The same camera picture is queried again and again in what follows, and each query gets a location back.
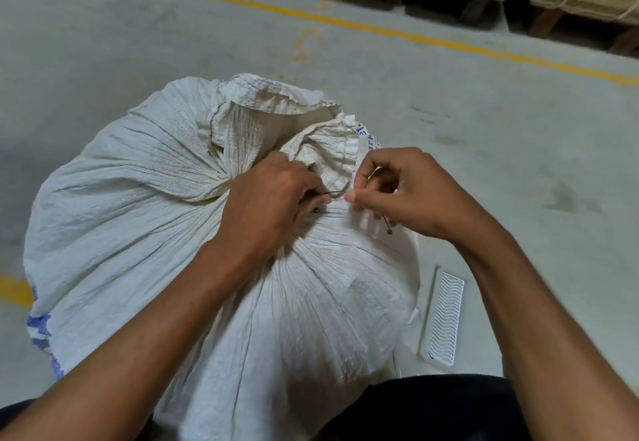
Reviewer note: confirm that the person's left hand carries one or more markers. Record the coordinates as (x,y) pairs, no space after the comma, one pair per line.
(264,206)

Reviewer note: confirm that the brown wooden pallet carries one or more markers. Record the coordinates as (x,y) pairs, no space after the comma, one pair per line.
(545,20)

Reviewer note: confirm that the person's right thumb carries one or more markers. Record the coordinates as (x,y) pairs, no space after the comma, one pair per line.
(369,198)

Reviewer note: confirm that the black trousers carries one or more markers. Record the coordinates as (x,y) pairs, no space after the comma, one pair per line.
(429,408)

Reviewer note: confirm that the large white woven sack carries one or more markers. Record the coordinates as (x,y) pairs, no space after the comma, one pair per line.
(149,216)

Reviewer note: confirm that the person's right forearm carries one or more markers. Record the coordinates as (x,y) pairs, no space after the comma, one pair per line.
(554,336)

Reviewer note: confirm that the person's left thumb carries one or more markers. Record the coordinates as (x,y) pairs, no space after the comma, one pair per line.
(317,201)

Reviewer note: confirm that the person's left forearm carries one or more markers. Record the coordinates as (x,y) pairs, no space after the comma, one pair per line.
(130,351)

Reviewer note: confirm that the white ridged plastic strip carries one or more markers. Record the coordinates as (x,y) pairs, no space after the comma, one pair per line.
(444,321)

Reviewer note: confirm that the person's right hand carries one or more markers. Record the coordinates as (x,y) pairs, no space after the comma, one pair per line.
(424,196)

